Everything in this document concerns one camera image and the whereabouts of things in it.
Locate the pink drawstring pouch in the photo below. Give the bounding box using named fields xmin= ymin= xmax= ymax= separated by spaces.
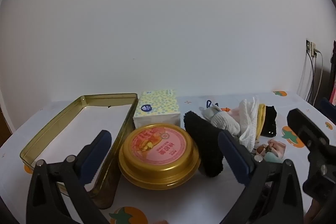
xmin=268 ymin=139 xmax=286 ymax=159

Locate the black beaded hat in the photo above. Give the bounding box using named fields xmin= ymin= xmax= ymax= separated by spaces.
xmin=261 ymin=106 xmax=277 ymax=138

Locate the white waffle cloth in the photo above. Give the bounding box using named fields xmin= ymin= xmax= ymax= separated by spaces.
xmin=239 ymin=97 xmax=259 ymax=152

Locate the black fuzzy cloth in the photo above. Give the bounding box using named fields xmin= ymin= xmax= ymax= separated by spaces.
xmin=183 ymin=111 xmax=224 ymax=178

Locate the yellow cloth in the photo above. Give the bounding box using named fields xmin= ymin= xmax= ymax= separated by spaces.
xmin=256 ymin=103 xmax=266 ymax=140

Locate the pink beige cloth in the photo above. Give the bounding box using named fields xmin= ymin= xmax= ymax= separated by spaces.
xmin=227 ymin=107 xmax=240 ymax=117

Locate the pink red paper poster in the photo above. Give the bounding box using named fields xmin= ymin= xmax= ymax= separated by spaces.
xmin=330 ymin=82 xmax=336 ymax=106

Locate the gold rectangular tin box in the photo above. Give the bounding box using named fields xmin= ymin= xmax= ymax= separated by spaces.
xmin=20 ymin=93 xmax=138 ymax=209

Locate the persimmon print tablecloth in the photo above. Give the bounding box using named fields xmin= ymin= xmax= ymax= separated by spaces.
xmin=0 ymin=90 xmax=336 ymax=224

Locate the round gold pink tin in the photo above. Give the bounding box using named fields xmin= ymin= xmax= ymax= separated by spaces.
xmin=118 ymin=123 xmax=201 ymax=190

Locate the yellow patterned tissue pack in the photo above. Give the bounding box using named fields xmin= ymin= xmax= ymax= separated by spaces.
xmin=133 ymin=89 xmax=181 ymax=128

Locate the black power cable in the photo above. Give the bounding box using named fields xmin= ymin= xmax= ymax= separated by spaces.
xmin=307 ymin=50 xmax=316 ymax=105

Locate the white power cable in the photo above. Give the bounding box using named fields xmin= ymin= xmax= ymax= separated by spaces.
xmin=313 ymin=49 xmax=324 ymax=106

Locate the wall power outlet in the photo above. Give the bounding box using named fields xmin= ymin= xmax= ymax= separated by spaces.
xmin=306 ymin=40 xmax=315 ymax=57

